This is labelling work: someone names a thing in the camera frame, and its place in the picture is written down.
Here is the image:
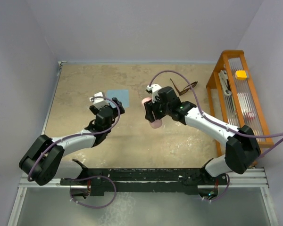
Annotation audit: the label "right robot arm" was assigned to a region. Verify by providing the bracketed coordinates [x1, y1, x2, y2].
[142, 84, 260, 184]

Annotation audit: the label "yellow tape measure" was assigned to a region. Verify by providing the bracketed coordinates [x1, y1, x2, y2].
[234, 70, 249, 81]

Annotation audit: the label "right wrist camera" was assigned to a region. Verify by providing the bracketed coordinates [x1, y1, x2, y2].
[146, 84, 162, 103]

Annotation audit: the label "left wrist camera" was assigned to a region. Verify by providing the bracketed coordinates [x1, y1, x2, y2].
[89, 92, 108, 109]

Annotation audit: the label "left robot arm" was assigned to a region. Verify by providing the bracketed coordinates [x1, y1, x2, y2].
[19, 96, 125, 186]

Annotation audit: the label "white stapler tool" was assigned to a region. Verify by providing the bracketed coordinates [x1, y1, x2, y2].
[218, 70, 232, 97]

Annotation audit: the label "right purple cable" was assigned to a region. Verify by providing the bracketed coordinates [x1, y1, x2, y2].
[149, 70, 283, 158]

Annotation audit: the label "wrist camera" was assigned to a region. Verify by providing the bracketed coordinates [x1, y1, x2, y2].
[146, 84, 162, 103]
[89, 92, 108, 109]

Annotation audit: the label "purple cable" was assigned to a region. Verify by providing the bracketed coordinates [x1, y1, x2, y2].
[149, 70, 283, 158]
[27, 96, 121, 182]

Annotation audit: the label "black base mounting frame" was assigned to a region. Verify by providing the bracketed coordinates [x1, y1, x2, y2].
[60, 159, 231, 196]

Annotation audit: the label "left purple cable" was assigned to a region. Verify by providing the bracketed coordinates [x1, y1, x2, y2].
[27, 96, 121, 182]

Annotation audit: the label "pink glasses case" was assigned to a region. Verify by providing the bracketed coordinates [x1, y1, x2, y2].
[141, 97, 163, 129]

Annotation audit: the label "orange wooden shelf rack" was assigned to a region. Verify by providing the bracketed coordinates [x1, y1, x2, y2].
[206, 49, 275, 165]

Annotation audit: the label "brown sunglasses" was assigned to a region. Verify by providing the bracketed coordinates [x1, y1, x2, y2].
[170, 79, 198, 96]

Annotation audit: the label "blue tape patch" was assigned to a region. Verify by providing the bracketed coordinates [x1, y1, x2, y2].
[106, 89, 130, 108]

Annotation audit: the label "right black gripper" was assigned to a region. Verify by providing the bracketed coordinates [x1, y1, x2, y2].
[144, 97, 171, 122]

